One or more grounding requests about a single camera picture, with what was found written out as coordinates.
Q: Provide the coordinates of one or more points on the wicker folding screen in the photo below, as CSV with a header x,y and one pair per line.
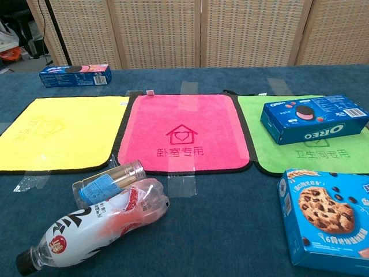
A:
x,y
230,31

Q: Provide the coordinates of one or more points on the pink cloth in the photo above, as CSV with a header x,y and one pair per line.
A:
x,y
184,115

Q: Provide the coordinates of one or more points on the clear jar biscuit sticks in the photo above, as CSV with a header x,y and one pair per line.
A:
x,y
115,176

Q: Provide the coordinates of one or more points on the black tripod stand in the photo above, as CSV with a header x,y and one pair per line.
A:
x,y
59,34

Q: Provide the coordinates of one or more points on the plastic bottle white label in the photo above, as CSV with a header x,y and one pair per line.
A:
x,y
86,233

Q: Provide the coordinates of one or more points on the yellow cloth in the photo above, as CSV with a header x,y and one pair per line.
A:
x,y
63,132

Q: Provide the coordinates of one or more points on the blue chocolate chip cookie box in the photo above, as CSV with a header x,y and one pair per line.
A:
x,y
323,213

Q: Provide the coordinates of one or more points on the large blue Oreo box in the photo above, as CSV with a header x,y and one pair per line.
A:
x,y
311,124

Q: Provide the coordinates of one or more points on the clear tape strip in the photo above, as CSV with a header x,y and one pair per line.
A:
x,y
31,181
278,85
182,186
189,85

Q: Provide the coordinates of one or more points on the blue pink Oreo pack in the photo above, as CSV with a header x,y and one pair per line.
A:
x,y
75,79

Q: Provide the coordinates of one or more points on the green cloth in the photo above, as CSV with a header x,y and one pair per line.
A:
x,y
259,144

